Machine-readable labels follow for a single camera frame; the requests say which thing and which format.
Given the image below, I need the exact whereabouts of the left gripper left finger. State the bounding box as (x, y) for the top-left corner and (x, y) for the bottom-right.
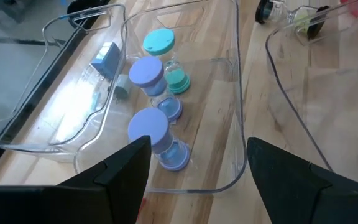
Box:
(56, 135), (152, 224)

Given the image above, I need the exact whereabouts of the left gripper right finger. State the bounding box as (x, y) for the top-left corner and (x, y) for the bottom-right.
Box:
(246, 136), (358, 224)

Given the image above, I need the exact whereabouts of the teal sand timer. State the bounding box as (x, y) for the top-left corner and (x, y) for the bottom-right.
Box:
(142, 27), (191, 95)

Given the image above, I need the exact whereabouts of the black aluminium table frame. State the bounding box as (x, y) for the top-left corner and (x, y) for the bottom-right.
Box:
(0, 18), (88, 184)

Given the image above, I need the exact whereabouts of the light blue charger cube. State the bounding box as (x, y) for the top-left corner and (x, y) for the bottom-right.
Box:
(90, 41), (121, 81)

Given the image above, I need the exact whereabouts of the clear plastic bin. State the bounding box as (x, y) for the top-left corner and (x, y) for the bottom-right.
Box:
(73, 0), (248, 194)
(265, 0), (358, 187)
(0, 2), (127, 162)

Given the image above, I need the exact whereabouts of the purple sand timer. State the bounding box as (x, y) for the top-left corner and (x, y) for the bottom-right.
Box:
(128, 55), (183, 123)
(127, 108), (191, 172)

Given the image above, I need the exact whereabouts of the black yellow sand timer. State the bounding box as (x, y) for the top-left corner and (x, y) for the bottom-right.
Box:
(255, 0), (331, 41)

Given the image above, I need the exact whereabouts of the white charger cube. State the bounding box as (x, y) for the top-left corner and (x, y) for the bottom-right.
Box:
(112, 73), (133, 102)

